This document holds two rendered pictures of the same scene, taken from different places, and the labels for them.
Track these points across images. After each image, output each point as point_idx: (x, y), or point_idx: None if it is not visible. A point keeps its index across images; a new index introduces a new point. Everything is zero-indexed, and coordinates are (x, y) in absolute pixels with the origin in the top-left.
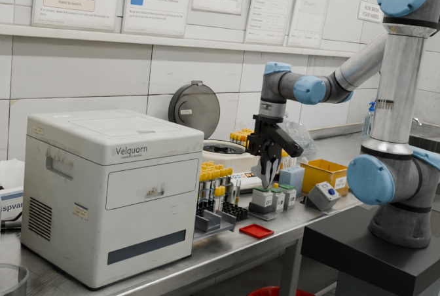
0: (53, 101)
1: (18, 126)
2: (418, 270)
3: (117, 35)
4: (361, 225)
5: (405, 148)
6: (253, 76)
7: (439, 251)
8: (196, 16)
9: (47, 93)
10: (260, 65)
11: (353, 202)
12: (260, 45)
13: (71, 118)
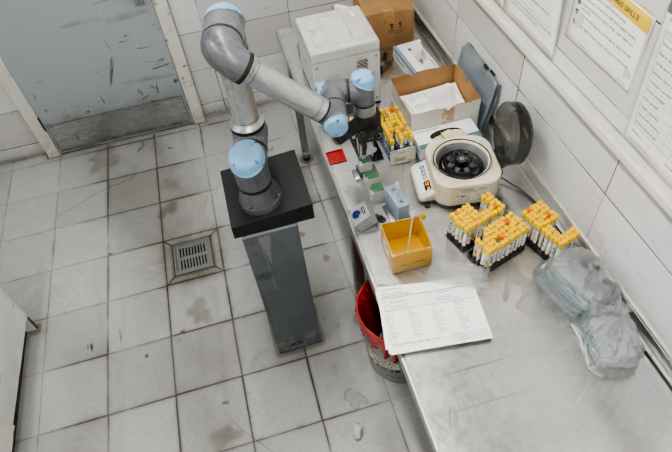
0: (471, 34)
1: (458, 35)
2: (223, 176)
3: (491, 10)
4: (281, 182)
5: (231, 120)
6: (630, 200)
7: (231, 207)
8: (569, 46)
9: (469, 26)
10: (647, 198)
11: (372, 266)
12: (633, 161)
13: (347, 15)
